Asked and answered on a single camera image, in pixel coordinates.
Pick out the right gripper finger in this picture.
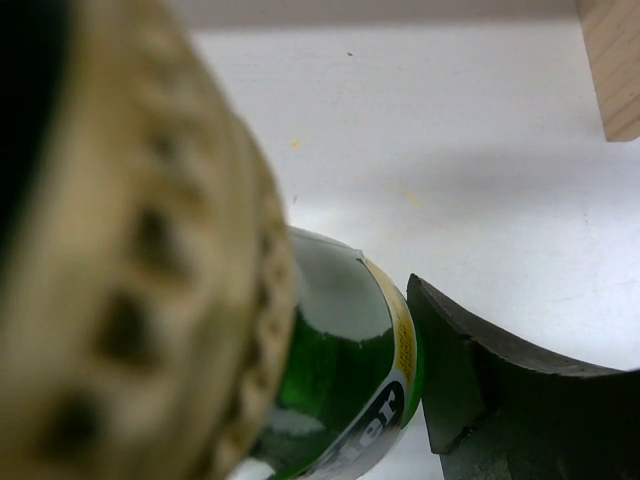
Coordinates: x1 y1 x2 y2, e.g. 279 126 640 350
407 276 639 480

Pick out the green glass bottle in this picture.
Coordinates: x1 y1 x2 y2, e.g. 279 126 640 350
1 1 423 479

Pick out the wooden three-tier shelf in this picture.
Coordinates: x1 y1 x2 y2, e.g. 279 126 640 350
576 0 640 142

